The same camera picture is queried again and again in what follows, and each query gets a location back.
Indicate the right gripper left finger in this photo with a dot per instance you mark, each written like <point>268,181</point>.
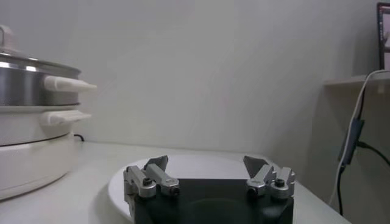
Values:
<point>158,176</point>

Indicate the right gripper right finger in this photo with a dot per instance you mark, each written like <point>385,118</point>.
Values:
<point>265,179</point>

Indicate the round glass pot lid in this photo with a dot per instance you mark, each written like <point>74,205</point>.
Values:
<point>7,38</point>

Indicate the perforated steel steamer basket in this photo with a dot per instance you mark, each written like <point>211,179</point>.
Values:
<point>24,88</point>

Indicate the large white round plate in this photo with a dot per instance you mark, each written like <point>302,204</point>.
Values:
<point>198,167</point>

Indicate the white shelf board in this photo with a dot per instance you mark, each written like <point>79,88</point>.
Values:
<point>344,81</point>

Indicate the cream electric cooking pot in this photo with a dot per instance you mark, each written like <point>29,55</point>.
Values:
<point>30,164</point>

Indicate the dark framed panel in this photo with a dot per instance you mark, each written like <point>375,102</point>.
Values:
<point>381,36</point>

